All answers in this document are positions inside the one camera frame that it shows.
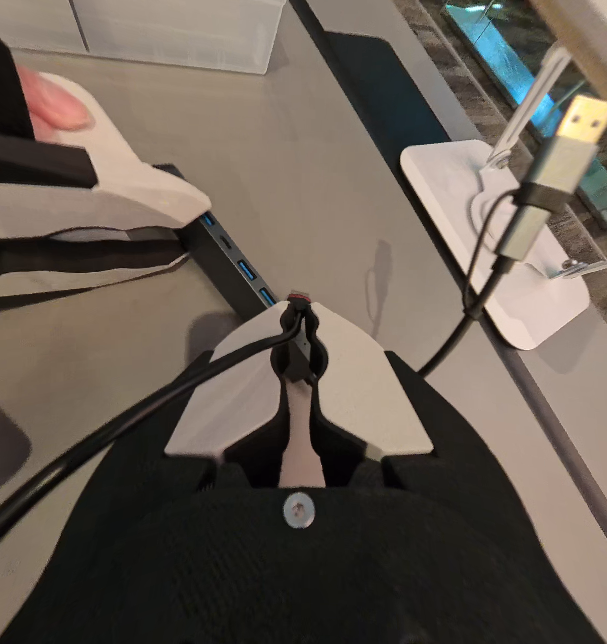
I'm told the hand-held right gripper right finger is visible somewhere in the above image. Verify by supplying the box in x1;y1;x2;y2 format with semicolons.
308;301;436;485

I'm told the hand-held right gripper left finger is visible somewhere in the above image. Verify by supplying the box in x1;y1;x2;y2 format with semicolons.
164;301;292;485

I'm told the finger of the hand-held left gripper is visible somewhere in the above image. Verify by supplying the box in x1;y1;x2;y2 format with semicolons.
0;160;214;242
0;252;192;314

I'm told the black red usb cable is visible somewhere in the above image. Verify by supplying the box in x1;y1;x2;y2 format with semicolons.
0;290;314;554

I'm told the grey usb hub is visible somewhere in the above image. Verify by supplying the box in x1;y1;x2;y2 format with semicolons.
153;162;311;355

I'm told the clear plastic box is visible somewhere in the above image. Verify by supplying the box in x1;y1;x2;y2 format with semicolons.
0;0;287;76

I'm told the black hub tail cable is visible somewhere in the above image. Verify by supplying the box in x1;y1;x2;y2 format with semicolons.
416;95;607;378

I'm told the dark rounded pad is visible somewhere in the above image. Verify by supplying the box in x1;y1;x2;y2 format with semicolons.
0;392;33;499

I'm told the white board stand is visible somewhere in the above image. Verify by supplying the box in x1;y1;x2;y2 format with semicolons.
400;43;607;351

